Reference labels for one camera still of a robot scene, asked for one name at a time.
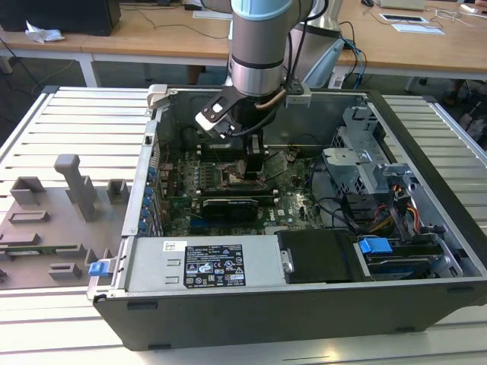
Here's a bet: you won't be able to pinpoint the black graphics card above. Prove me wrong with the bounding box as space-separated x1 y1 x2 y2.
201 196 260 224

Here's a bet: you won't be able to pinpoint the pale blue teach pendant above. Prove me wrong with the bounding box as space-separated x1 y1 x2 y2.
302 37 346 90

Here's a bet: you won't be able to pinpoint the green motherboard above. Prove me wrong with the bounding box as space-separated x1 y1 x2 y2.
158 146 330 236

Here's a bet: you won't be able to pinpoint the black plastic shroud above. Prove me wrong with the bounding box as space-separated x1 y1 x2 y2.
274 229 376 284

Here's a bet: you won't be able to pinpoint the green RAM stick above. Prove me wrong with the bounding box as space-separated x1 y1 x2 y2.
0 245 78 259

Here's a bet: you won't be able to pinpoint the grey case release latch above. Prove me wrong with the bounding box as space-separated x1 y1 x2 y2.
147 84 169 110

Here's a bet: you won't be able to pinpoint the black computer box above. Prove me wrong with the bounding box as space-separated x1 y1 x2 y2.
0 0 122 37

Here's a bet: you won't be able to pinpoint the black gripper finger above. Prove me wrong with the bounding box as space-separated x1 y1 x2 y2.
245 130 266 183

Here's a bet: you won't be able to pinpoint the black flat cable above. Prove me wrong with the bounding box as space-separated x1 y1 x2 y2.
387 182 419 244

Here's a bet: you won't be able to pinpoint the CPU socket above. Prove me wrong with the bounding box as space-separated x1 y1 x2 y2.
215 162 269 191

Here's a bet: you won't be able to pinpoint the silver metal drive cage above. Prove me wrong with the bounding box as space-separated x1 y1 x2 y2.
321 106 419 198

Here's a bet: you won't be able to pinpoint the white paper sheet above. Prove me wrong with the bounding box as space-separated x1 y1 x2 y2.
193 10 234 20

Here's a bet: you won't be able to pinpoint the black RAM slot row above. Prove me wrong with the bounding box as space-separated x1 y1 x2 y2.
198 146 269 161
196 188 277 199

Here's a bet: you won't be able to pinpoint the wooden desk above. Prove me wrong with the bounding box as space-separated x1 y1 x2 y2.
0 28 115 88
81 0 487 92

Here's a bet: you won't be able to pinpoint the blue expansion slot clips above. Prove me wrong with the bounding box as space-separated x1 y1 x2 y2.
138 167 158 233

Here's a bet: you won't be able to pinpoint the silver power supply unit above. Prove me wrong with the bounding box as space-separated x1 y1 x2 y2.
113 235 287 294

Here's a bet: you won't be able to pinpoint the grey parts rack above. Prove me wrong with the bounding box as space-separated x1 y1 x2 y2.
0 154 132 290

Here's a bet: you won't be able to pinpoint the metal socket cover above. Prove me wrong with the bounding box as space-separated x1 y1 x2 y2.
264 150 293 183

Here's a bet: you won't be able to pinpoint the black open PC case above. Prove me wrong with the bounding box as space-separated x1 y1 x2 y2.
86 84 487 353

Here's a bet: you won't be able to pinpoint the white framed tablet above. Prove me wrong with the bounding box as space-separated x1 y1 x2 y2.
380 13 426 24

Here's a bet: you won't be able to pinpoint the hard disk in blue carrier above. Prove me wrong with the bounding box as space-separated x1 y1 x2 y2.
357 237 438 281

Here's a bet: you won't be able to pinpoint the blue cable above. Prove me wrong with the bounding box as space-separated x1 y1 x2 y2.
340 36 369 90

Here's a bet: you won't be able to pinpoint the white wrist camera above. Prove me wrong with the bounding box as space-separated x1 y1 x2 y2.
195 88 241 140

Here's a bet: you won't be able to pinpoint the coloured wire bundle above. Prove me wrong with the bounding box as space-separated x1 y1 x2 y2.
374 184 420 233

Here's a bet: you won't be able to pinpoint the crumpled white paper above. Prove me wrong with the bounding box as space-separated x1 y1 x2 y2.
24 19 65 43

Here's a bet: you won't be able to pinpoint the pale blue paper sheet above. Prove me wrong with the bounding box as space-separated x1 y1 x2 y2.
391 23 446 36

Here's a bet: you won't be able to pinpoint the blue plastic latch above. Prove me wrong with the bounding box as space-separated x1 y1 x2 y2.
88 260 110 278

